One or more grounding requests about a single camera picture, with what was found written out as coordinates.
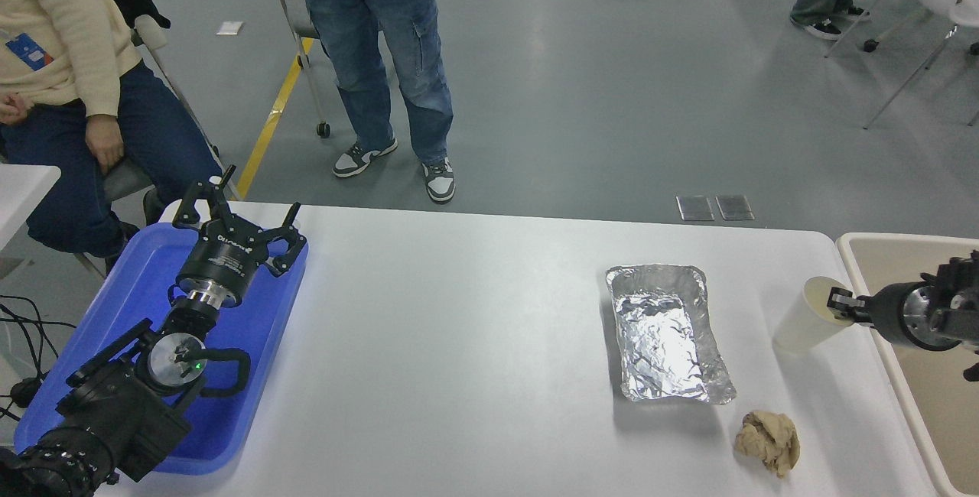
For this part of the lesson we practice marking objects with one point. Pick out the pale paper cup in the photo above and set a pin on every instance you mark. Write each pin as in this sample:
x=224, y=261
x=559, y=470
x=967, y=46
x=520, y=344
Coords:
x=803, y=325

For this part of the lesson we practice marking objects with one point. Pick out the silver foil tray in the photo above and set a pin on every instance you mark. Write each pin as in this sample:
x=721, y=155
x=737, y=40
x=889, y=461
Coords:
x=665, y=329

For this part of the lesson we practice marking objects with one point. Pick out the metal floor plate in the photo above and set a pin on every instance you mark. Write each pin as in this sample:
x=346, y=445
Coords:
x=735, y=208
x=695, y=209

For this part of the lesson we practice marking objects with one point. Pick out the seated person's right hand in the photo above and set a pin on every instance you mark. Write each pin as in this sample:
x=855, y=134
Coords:
x=14, y=108

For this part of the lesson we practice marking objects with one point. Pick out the white side table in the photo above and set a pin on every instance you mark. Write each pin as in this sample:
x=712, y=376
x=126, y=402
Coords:
x=23, y=191

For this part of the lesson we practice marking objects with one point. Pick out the standing person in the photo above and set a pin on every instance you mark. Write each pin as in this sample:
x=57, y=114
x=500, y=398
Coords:
x=367, y=38

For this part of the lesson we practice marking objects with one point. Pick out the seated person's left hand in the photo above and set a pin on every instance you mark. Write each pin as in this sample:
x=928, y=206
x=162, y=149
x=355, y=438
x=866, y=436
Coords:
x=105, y=141

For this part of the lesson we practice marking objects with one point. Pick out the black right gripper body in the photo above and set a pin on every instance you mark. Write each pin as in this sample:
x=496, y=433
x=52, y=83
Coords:
x=889, y=315

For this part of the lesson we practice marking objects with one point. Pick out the grey wheeled office chair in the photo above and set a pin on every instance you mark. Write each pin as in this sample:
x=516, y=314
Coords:
x=297, y=15

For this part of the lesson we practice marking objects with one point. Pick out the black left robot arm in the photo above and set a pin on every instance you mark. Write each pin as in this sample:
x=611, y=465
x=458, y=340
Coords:
x=115, y=420

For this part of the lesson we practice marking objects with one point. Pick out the large pale bin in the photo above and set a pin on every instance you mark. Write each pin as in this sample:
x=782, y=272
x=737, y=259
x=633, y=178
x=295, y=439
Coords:
x=941, y=420

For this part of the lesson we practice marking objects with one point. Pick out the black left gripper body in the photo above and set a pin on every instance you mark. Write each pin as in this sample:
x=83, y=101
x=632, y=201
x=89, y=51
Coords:
x=223, y=264

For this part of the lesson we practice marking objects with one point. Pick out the grey chair with black back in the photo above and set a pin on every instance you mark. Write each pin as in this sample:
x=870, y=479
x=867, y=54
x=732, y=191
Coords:
x=126, y=176

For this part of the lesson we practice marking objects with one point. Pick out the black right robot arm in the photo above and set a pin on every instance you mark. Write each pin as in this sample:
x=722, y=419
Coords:
x=956, y=313

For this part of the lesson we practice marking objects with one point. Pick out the crumpled tan paper ball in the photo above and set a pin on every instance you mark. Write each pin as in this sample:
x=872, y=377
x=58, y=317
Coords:
x=767, y=443

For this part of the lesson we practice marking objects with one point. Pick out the blue plastic tray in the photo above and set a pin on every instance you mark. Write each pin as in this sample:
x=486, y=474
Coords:
x=130, y=283

